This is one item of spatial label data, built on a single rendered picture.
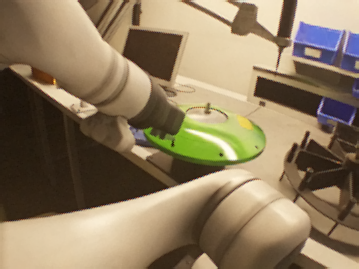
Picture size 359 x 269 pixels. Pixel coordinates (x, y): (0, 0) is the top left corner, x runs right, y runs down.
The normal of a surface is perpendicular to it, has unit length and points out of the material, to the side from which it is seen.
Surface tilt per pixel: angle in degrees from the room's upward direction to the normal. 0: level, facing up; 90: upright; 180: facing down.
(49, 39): 102
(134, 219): 41
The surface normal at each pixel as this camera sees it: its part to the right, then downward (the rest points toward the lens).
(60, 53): 0.87, 0.46
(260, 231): -0.42, -0.61
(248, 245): -0.61, -0.40
